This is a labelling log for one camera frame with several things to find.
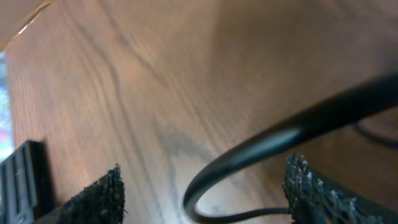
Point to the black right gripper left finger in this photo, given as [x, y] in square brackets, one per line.
[102, 202]

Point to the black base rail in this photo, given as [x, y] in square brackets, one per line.
[19, 196]

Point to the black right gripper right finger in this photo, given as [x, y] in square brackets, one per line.
[314, 198]

